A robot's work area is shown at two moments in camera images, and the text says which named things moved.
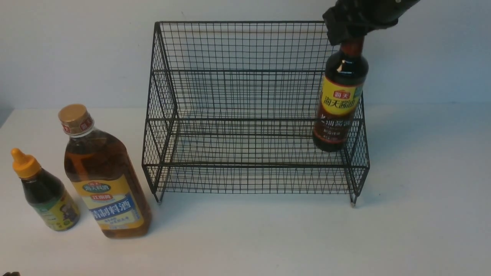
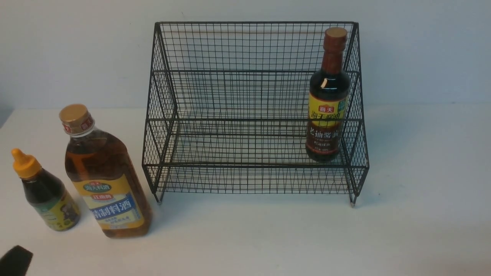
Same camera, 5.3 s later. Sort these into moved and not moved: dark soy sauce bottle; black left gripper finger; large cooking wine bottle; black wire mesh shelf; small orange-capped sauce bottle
Moved: dark soy sauce bottle; black left gripper finger
Not moved: large cooking wine bottle; small orange-capped sauce bottle; black wire mesh shelf
